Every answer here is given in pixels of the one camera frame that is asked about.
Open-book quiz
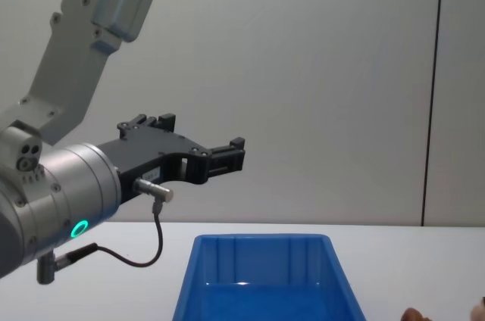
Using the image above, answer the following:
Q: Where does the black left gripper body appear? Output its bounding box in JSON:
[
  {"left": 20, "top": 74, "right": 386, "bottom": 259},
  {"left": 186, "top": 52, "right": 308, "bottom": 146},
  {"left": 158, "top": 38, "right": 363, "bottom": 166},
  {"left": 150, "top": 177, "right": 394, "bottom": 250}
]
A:
[{"left": 96, "top": 125, "right": 212, "bottom": 205}]

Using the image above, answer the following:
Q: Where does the blue plastic bin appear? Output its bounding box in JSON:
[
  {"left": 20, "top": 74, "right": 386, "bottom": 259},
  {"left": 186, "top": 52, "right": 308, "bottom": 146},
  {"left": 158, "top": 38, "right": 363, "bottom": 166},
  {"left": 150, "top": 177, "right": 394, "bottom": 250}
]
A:
[{"left": 172, "top": 233, "right": 368, "bottom": 321}]

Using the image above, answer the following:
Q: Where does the small brown object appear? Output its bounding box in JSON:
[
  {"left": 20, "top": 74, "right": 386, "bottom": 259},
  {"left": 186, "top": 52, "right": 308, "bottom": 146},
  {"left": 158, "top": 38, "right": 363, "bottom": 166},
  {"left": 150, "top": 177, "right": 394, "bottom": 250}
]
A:
[{"left": 401, "top": 307, "right": 428, "bottom": 321}]

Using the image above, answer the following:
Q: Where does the thin dark gripper cable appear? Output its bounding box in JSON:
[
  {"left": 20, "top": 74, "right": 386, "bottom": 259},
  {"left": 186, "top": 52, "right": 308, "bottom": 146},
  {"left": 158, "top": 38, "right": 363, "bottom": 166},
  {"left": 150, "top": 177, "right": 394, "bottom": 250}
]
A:
[{"left": 52, "top": 178, "right": 175, "bottom": 268}]

